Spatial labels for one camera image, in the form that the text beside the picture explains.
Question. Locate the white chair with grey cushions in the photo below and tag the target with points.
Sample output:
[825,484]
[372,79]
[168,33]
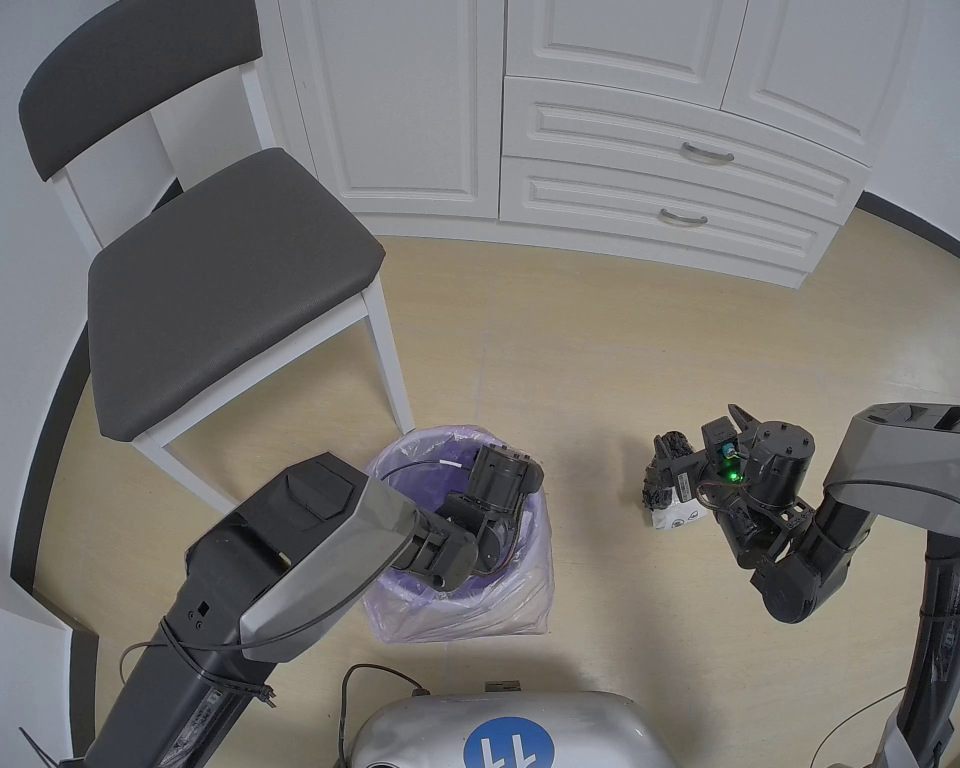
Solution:
[225,247]

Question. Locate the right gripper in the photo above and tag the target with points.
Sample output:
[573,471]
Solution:
[686,481]

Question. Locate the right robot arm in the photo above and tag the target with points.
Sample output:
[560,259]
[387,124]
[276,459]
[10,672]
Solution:
[885,465]

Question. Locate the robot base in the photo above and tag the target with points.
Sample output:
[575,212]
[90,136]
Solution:
[420,735]

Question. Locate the purple plastic bag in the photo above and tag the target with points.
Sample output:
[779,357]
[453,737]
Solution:
[450,622]

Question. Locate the white printed wrapper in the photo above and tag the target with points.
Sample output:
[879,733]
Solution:
[675,521]

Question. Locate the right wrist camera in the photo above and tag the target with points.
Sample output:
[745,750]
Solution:
[720,439]

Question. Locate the white wardrobe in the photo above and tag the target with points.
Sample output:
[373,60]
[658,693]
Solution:
[622,37]

